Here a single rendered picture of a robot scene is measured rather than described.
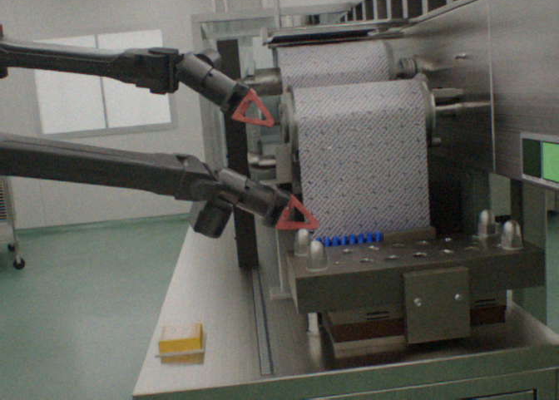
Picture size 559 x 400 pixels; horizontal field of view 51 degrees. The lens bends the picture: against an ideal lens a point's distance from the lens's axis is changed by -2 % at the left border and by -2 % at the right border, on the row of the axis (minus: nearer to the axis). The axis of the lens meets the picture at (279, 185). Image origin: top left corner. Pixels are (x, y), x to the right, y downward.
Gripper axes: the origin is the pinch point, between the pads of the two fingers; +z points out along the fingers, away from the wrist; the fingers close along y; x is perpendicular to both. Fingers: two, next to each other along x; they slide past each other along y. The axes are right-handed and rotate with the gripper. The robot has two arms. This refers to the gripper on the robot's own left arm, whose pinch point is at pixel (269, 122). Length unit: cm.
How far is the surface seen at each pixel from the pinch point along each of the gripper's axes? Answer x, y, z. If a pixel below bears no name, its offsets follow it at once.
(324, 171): -2.1, 7.7, 13.2
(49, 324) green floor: -179, -246, -43
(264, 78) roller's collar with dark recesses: 7.7, -19.4, -6.0
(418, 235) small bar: -2.4, 12.7, 32.8
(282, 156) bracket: -4.2, 0.7, 5.7
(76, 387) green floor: -155, -156, -6
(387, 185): 2.2, 7.1, 24.3
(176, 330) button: -38.5, 16.9, 5.7
